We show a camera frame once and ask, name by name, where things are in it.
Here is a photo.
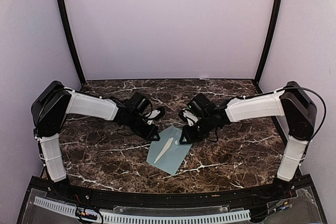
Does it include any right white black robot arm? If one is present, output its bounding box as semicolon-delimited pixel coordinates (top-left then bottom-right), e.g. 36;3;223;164
179;81;326;200

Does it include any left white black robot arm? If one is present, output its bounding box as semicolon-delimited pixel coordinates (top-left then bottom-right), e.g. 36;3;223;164
31;81;165;201

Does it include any wrist black camera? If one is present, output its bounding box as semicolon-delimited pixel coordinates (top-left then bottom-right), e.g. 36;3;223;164
145;106;165;125
179;109;198;126

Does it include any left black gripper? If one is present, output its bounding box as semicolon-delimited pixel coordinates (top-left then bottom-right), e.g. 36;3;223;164
127;113;160;141

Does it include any black front rail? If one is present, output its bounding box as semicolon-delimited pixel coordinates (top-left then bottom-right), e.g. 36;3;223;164
40;180;290;209

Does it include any white slotted cable duct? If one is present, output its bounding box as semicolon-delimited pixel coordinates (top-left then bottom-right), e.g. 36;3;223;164
34;196;250;223

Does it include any beige ornate letter paper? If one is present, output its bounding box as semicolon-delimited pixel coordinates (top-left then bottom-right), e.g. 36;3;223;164
154;137;174;163

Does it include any teal paper envelope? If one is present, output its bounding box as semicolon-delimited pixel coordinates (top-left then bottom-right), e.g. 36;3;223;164
146;126;192;175

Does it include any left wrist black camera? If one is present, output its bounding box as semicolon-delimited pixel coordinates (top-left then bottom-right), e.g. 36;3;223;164
145;106;165;125

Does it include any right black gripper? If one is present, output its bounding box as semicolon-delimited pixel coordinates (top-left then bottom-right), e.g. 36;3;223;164
180;114;214;144

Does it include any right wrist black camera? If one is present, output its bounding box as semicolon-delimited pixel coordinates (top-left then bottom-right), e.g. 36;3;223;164
179;109;198;126

